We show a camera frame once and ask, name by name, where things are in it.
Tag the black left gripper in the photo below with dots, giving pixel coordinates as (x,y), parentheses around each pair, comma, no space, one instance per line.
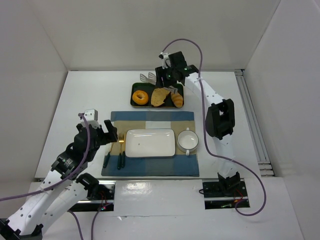
(99,135)

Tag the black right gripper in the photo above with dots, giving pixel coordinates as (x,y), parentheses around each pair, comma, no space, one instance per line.
(163,75)

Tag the stainless steel tongs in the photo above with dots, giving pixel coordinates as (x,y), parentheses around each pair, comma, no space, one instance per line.
(152,79)

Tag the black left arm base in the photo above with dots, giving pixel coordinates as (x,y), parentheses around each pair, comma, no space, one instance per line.
(102,198)

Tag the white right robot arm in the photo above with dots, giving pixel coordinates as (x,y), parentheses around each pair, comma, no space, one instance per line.
(218,113)

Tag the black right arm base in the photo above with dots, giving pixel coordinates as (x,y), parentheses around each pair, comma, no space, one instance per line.
(225,193)

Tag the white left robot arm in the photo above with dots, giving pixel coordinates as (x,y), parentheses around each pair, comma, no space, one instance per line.
(65,184)

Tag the speckled bread slice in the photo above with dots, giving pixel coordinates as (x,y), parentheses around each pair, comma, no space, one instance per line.
(159,96)

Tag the dark green serving tray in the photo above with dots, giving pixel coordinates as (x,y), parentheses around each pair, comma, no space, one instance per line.
(149,88)

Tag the white rectangular plate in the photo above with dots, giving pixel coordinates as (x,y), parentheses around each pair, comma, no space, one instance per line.
(150,143)

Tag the orange bagel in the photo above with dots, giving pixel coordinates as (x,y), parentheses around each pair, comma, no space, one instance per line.
(140,97)

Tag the striped croissant roll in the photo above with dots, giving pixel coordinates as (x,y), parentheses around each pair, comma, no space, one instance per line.
(177,99)

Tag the blue beige checked placemat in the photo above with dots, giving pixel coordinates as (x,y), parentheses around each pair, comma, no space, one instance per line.
(178,165)

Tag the white cup with dark rim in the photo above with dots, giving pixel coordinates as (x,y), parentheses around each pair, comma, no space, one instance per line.
(187,141)

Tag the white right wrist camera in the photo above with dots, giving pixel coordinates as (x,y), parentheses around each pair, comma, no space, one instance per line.
(164,56)

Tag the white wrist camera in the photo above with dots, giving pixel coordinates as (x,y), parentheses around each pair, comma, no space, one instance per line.
(164,56)
(91,116)

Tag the gold fork green handle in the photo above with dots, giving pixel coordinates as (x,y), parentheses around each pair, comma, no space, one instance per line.
(121,140)

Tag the gold knife green handle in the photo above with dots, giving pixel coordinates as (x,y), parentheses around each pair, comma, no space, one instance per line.
(123,160)

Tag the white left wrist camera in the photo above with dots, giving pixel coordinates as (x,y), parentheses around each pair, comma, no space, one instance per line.
(91,116)

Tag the gold spoon green handle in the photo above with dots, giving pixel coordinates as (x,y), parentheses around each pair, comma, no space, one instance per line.
(107,156)

